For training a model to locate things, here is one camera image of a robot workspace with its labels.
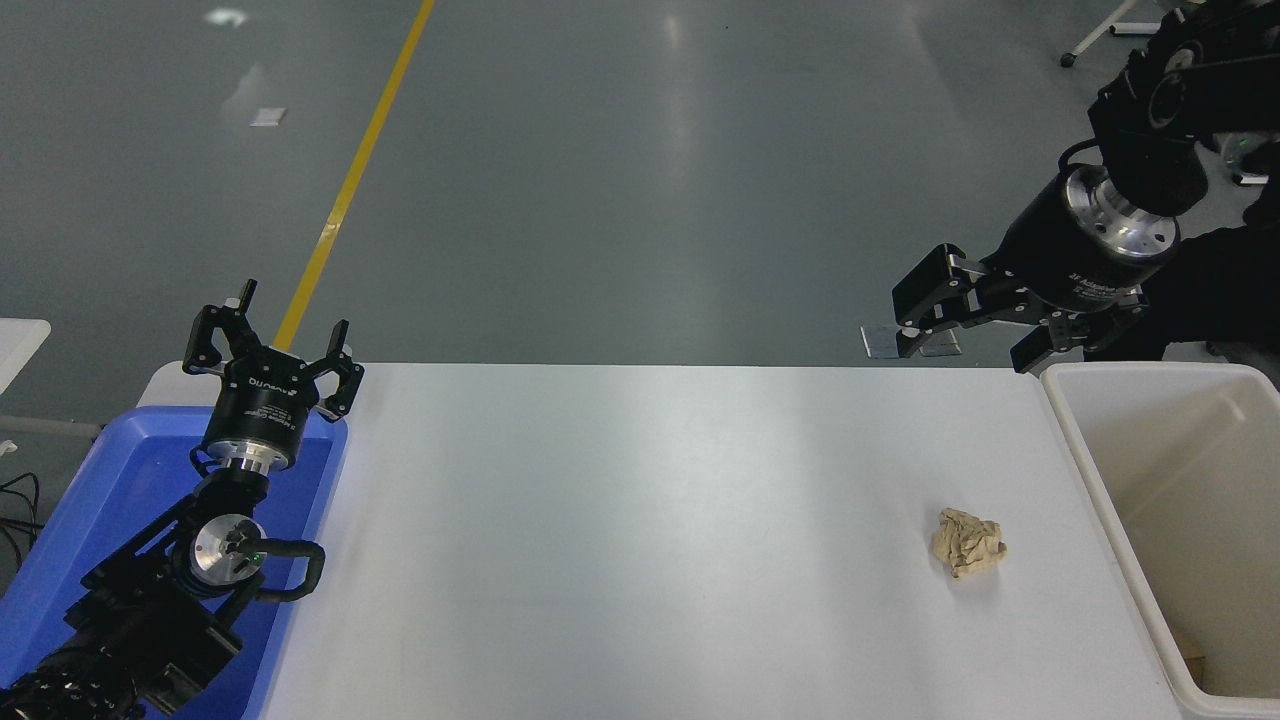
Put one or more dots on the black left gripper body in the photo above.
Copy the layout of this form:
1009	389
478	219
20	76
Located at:
262	405

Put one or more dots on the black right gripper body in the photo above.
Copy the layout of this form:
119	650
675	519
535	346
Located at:
1060	260

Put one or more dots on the tan paper ball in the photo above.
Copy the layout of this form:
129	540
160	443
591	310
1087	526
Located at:
968	543

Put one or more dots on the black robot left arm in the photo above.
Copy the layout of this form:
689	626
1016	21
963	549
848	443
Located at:
140	610

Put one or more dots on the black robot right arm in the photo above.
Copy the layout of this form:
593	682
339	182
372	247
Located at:
1150	120

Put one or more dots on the grey metal floor plate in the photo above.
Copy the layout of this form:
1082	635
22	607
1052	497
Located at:
878	342
945	345

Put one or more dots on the blue plastic tray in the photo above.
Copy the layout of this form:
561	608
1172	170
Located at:
120	480

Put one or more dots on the large pale plastic bin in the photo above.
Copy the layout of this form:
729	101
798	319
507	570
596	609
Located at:
1200	480

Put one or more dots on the white side table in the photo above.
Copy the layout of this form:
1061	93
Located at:
20	345

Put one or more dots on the white flat floor object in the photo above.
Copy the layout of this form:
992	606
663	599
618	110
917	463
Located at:
1250	177

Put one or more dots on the white wheeled chair base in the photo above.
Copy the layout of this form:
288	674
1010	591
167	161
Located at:
1100	30

